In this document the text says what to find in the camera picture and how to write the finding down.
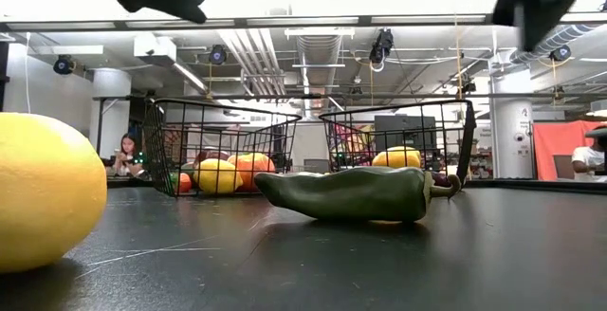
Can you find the dark red apple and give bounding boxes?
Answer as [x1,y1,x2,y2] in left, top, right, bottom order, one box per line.
[193,148,231,163]

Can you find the yellow bell pepper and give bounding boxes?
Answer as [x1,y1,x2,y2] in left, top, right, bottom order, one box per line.
[370,146,422,169]

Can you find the small red tomato green leaves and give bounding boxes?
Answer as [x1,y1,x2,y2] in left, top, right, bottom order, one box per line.
[169,171,193,194]

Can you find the yellow lemon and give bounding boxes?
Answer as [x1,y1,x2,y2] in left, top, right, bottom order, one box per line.
[193,157,244,195]
[0,112,108,274]

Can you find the white round pillar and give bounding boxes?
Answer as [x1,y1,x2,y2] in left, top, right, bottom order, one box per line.
[89,67,133,160]
[489,71,535,180]

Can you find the black hanging ceiling device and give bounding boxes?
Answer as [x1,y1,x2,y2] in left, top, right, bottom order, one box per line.
[368,28,395,73]

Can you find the red cloth partition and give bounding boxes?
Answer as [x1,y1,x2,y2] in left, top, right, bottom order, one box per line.
[533,119,607,183]

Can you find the person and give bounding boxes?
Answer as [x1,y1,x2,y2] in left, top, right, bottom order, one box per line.
[571,144,607,183]
[111,133,151,179]

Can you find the long green chili pepper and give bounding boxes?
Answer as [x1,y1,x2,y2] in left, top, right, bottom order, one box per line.
[254,166,462,223]

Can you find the black table mat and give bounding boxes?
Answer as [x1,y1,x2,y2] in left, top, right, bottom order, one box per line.
[0,180,607,311]

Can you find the silver spiral air duct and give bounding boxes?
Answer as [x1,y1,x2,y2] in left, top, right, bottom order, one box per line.
[509,23,601,64]

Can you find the round black ceiling camera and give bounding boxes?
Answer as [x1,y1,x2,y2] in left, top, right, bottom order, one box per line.
[52,54,75,76]
[548,44,573,64]
[209,44,229,66]

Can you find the yellow hanging cord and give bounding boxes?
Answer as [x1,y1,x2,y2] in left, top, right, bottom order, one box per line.
[452,14,464,101]

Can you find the black wire basket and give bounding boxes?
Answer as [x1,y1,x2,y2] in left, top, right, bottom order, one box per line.
[141,98,303,198]
[318,98,477,190]

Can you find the grey ribbed air duct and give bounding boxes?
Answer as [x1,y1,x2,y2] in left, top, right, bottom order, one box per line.
[296,34,343,118]

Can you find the black aluminium table frame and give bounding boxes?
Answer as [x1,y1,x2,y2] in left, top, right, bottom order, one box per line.
[102,177,607,194]

